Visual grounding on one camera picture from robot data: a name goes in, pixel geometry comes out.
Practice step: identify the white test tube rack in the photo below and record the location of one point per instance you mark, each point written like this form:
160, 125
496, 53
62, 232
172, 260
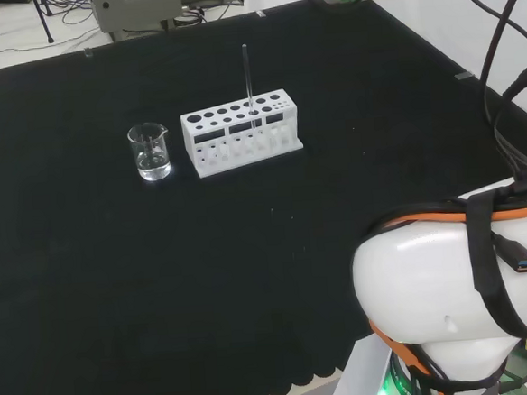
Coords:
241, 131

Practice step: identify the clear glass rod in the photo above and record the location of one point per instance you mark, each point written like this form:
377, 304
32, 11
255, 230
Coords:
247, 76

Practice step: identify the clear glass beaker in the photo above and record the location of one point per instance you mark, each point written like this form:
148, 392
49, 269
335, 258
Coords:
150, 155

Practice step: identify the black bench cloth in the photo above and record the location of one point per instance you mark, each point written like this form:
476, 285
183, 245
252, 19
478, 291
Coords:
114, 262

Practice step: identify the clear tape piece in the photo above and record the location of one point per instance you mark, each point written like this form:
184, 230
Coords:
259, 13
463, 75
88, 52

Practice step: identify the grey equipment box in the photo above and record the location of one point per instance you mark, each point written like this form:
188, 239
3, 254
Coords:
137, 7

